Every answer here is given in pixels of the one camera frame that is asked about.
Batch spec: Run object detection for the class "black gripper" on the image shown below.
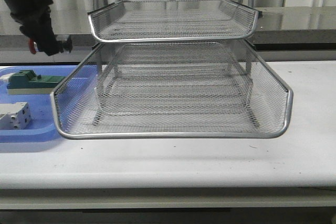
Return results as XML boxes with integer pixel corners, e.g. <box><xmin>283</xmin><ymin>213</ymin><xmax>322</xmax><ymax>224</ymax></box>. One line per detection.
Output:
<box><xmin>10</xmin><ymin>0</ymin><xmax>58</xmax><ymax>53</ymax></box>

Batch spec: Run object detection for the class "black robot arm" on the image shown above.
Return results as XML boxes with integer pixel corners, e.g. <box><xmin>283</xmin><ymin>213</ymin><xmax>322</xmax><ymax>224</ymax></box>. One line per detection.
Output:
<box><xmin>4</xmin><ymin>0</ymin><xmax>72</xmax><ymax>56</ymax></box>

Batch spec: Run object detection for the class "white circuit breaker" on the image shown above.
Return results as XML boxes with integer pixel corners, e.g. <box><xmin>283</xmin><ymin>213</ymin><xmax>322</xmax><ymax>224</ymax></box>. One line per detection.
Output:
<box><xmin>1</xmin><ymin>102</ymin><xmax>32</xmax><ymax>130</ymax></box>

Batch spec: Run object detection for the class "blue plastic tray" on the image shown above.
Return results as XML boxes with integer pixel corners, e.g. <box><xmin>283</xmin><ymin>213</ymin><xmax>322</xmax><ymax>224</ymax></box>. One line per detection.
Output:
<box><xmin>0</xmin><ymin>65</ymin><xmax>91</xmax><ymax>143</ymax></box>

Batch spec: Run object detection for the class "grey stone counter ledge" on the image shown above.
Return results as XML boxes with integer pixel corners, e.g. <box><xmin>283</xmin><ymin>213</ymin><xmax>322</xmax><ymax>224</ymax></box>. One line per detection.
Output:
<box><xmin>0</xmin><ymin>6</ymin><xmax>336</xmax><ymax>51</ymax></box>

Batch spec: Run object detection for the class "green and beige switch block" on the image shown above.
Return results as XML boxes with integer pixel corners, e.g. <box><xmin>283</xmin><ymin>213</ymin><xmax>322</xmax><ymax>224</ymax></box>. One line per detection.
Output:
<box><xmin>1</xmin><ymin>70</ymin><xmax>65</xmax><ymax>95</ymax></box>

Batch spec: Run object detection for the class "grey wire mesh tray rack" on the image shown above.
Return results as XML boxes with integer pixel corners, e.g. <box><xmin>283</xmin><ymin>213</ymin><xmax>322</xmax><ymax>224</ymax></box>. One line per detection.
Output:
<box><xmin>50</xmin><ymin>0</ymin><xmax>293</xmax><ymax>140</ymax></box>

